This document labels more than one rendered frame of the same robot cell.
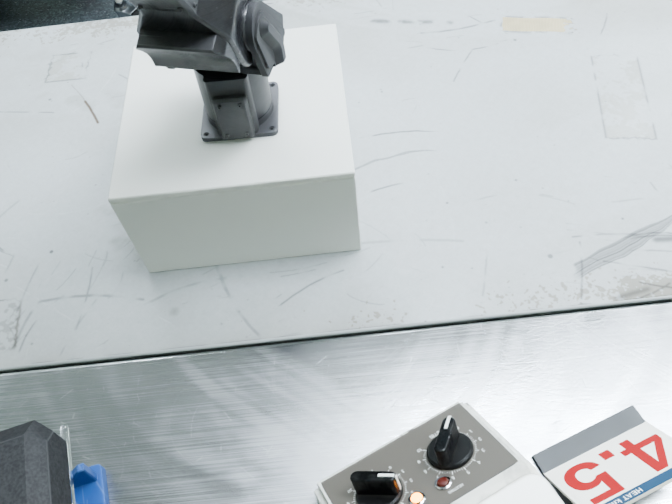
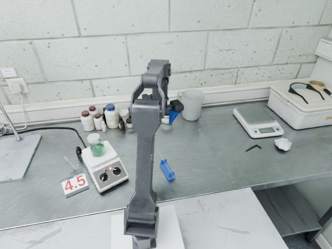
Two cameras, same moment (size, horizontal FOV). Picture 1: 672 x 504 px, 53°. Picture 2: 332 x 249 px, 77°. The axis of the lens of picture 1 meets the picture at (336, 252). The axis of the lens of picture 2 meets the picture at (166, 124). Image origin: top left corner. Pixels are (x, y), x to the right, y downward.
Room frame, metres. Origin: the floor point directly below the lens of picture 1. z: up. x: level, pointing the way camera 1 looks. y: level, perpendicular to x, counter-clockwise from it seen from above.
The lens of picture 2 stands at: (0.72, 0.06, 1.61)
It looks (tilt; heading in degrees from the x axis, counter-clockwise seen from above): 37 degrees down; 167
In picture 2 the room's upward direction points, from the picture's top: straight up
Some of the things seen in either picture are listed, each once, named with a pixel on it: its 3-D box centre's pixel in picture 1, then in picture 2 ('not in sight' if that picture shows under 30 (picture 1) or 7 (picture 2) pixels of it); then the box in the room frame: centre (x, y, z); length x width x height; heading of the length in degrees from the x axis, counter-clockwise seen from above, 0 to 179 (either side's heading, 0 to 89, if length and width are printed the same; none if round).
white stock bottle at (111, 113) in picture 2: not in sight; (111, 115); (-0.27, -0.01, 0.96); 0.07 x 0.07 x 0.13
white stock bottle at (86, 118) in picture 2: not in sight; (87, 120); (-0.27, -0.15, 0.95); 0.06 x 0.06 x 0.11
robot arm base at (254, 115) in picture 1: (234, 86); (143, 231); (0.44, 0.06, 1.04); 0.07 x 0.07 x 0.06; 86
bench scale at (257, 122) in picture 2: not in sight; (257, 120); (-0.10, 0.79, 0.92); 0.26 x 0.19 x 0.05; 176
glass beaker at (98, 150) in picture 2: not in sight; (97, 146); (0.04, -0.07, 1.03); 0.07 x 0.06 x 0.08; 45
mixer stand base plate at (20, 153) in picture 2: not in sight; (10, 156); (-0.12, -0.50, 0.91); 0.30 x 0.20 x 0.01; 178
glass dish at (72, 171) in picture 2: not in sight; (75, 171); (0.04, -0.18, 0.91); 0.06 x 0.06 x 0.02
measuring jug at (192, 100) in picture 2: not in sight; (189, 104); (-0.27, 0.44, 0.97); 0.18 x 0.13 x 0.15; 39
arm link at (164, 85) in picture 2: not in sight; (159, 84); (0.05, 0.20, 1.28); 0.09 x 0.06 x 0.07; 161
